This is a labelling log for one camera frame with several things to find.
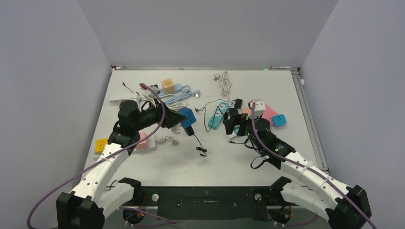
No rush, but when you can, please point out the teal usb charger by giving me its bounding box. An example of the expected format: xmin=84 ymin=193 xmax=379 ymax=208
xmin=234 ymin=126 xmax=240 ymax=136

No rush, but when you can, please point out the white charger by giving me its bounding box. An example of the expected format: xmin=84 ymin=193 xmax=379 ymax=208
xmin=171 ymin=124 xmax=181 ymax=135

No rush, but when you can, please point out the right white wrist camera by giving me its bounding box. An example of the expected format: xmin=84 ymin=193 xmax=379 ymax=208
xmin=248 ymin=99 xmax=266 ymax=119

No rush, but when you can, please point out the large black power adapter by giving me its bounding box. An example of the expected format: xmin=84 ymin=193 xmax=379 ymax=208
xmin=228 ymin=107 xmax=239 ymax=118

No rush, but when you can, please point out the salmon pink usb charger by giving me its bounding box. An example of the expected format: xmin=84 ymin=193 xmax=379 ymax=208
xmin=242 ymin=107 xmax=252 ymax=115

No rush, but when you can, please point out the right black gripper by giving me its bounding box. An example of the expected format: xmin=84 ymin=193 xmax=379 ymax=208
xmin=224 ymin=111 xmax=265 ymax=151

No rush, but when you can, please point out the purple cable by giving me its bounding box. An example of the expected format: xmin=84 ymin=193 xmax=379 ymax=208
xmin=26 ymin=83 xmax=166 ymax=229
xmin=250 ymin=104 xmax=379 ymax=229

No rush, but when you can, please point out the pink triangular socket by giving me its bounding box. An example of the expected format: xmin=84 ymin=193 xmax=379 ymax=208
xmin=261 ymin=104 xmax=279 ymax=125

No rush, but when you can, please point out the blue square plug adapter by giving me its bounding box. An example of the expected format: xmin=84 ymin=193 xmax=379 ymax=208
xmin=272 ymin=114 xmax=287 ymax=127

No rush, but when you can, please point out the white curly cord with plug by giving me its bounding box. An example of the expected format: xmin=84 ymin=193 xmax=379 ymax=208
xmin=155 ymin=135 xmax=181 ymax=147

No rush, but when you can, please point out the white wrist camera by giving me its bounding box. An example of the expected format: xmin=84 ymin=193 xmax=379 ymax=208
xmin=248 ymin=99 xmax=266 ymax=119
xmin=138 ymin=83 xmax=160 ymax=107

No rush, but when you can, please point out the light blue power strip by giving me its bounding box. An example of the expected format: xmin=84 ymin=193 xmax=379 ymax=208
xmin=158 ymin=83 xmax=183 ymax=96

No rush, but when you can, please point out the orange cube socket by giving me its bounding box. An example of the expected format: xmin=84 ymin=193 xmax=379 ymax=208
xmin=161 ymin=78 xmax=175 ymax=94

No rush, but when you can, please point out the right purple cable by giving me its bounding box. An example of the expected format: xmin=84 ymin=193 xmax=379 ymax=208
xmin=250 ymin=104 xmax=379 ymax=229

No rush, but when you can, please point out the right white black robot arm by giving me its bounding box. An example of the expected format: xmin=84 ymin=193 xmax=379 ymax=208
xmin=223 ymin=112 xmax=372 ymax=229

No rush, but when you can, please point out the teal power strip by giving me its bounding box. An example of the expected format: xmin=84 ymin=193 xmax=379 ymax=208
xmin=207 ymin=102 xmax=230 ymax=130

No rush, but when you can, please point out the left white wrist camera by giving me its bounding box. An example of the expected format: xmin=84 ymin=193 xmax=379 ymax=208
xmin=138 ymin=83 xmax=160 ymax=107

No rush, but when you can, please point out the pink cube socket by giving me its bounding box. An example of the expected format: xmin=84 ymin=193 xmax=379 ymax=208
xmin=135 ymin=132 xmax=149 ymax=151

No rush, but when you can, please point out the light blue coiled cable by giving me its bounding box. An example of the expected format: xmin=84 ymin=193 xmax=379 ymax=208
xmin=158 ymin=85 xmax=201 ymax=110

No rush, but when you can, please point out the white long power strip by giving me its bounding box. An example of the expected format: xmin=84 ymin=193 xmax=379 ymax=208
xmin=109 ymin=93 xmax=139 ymax=105

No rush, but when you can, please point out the blue white small adapter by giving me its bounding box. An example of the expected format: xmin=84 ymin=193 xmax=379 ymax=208
xmin=177 ymin=107 xmax=196 ymax=129

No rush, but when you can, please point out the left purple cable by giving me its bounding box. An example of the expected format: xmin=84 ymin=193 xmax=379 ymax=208
xmin=26 ymin=83 xmax=166 ymax=229

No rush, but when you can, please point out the white coiled cable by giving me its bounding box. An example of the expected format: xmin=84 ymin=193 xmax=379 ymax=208
xmin=213 ymin=71 xmax=232 ymax=97

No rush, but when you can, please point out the black thin adapter cable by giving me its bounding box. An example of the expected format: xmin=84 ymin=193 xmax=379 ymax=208
xmin=193 ymin=98 xmax=236 ymax=122

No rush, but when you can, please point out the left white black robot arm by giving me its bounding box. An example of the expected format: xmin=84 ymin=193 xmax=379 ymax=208
xmin=56 ymin=100 xmax=186 ymax=229

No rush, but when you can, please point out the yellow socket block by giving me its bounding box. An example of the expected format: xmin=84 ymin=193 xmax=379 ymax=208
xmin=94 ymin=138 xmax=108 ymax=156

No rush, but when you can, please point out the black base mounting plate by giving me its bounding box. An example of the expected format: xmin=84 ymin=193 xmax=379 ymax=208
xmin=124 ymin=186 xmax=290 ymax=221

